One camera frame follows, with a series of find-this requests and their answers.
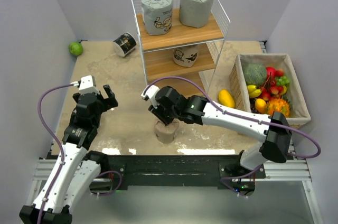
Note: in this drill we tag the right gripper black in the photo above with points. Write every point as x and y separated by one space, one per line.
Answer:
157 112

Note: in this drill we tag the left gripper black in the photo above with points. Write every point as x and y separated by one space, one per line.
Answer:
108 102

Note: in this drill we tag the brown roll sheep logo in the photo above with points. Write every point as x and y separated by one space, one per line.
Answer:
166 133

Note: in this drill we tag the black paper roll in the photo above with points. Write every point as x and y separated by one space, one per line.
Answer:
124 45

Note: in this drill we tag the grey roll cartoon print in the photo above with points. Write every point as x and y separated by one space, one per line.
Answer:
157 16

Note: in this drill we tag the grey roll white label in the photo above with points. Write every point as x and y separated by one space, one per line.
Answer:
195 13

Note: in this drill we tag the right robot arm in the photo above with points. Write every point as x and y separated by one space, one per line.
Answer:
271 132

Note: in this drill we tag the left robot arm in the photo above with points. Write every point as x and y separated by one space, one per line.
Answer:
76 166

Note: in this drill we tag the green lime fruit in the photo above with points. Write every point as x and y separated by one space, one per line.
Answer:
75 48

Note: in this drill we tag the yellow mango fruit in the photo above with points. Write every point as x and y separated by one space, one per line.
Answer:
226 99

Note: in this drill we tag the orange fruit in basket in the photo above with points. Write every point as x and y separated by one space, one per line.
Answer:
260 105

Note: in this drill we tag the green melon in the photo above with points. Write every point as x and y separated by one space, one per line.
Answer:
255 74

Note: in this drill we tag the woven basket white liner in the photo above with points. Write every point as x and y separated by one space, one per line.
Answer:
292 93

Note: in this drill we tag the orange horned melon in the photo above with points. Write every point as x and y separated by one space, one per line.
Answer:
278 105

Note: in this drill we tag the red apple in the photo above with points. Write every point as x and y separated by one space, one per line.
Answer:
270 72

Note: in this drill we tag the green grapes bunch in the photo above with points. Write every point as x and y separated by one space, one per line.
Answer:
282 81

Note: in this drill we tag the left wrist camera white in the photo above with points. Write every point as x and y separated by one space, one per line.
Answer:
86 85

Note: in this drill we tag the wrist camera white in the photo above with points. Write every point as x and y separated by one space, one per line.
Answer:
86 85
149 94

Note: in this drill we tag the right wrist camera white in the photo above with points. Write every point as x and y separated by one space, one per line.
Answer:
149 94

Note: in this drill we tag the black base frame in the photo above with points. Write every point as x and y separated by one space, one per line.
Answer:
220 171

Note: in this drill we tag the white wire wooden shelf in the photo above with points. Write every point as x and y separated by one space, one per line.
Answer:
157 50

